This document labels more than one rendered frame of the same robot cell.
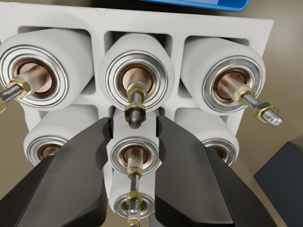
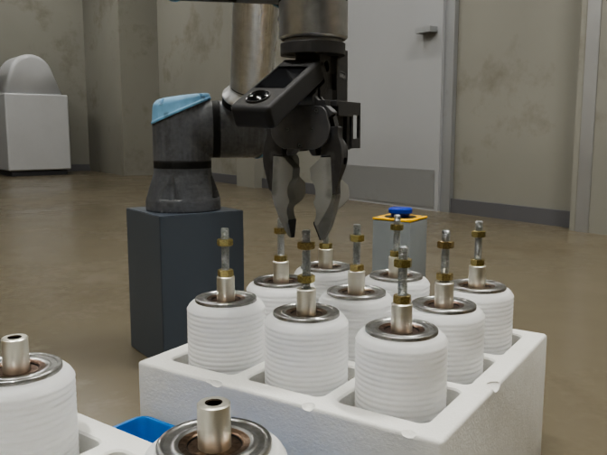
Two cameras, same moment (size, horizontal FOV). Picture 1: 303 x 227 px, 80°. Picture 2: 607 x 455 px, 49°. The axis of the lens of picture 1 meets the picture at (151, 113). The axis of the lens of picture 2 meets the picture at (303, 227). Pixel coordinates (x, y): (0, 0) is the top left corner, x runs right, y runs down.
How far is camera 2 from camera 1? 0.68 m
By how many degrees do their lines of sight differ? 56
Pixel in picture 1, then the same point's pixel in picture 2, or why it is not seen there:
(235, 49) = (205, 311)
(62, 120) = not seen: hidden behind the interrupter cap
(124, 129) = (350, 307)
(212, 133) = (266, 291)
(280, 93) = (134, 411)
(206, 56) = (230, 320)
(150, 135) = (327, 299)
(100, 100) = not seen: hidden behind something
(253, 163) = not seen: hidden behind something
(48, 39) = (365, 345)
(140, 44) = (282, 324)
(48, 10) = (370, 420)
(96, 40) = (335, 394)
